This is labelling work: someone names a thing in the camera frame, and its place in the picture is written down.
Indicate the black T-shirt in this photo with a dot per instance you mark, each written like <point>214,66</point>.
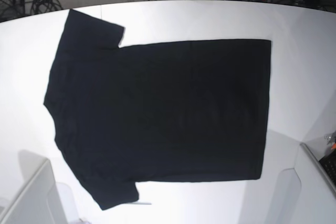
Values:
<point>185,111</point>

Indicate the left white side panel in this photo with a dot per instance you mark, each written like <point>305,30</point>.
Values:
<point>37,201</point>

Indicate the white side panel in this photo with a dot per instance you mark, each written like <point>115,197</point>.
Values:
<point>37,201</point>
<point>316,202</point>

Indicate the black keyboard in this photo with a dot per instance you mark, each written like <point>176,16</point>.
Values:
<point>329,165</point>

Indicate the right white side panel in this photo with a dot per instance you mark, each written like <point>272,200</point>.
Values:
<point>316,202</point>

